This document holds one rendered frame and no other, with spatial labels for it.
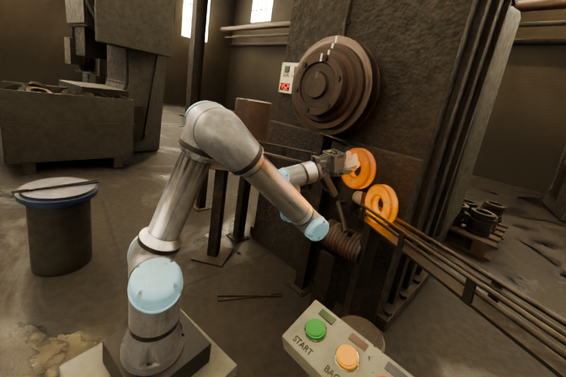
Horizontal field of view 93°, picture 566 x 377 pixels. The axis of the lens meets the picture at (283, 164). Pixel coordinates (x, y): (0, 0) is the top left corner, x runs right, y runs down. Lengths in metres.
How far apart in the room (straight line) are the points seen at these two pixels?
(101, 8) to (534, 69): 7.09
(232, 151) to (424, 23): 1.06
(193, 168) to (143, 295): 0.30
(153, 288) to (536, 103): 7.09
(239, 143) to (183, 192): 0.23
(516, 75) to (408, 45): 6.00
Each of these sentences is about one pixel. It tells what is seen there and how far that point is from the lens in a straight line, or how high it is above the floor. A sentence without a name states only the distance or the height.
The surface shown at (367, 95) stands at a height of 1.10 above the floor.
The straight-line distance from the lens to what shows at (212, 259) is 1.81.
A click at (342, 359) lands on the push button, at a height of 0.61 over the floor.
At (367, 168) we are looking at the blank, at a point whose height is 0.84.
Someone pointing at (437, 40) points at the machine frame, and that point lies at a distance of 1.37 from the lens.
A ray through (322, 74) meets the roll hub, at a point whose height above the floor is 1.16.
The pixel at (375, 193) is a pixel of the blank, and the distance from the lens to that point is 1.10.
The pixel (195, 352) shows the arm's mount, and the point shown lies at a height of 0.36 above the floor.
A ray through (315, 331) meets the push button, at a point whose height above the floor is 0.61.
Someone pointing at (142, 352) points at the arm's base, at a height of 0.42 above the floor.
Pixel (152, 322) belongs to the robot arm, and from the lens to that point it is 0.77.
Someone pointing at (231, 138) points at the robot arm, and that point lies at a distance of 0.59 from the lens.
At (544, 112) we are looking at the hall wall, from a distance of 7.23.
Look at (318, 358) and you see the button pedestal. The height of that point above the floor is 0.59.
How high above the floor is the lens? 1.05
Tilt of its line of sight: 15 degrees down
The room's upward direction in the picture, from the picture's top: 9 degrees clockwise
